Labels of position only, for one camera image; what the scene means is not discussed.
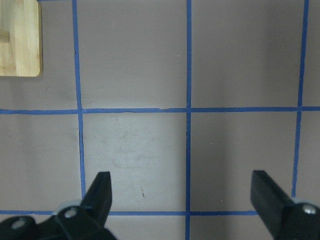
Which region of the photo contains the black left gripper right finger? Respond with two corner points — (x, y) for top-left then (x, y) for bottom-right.
(250, 170), (320, 240)

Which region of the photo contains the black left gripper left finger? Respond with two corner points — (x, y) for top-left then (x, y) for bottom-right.
(0, 171), (116, 240)

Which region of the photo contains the wooden cup holder tree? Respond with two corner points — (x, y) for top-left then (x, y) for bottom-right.
(0, 0), (43, 77)

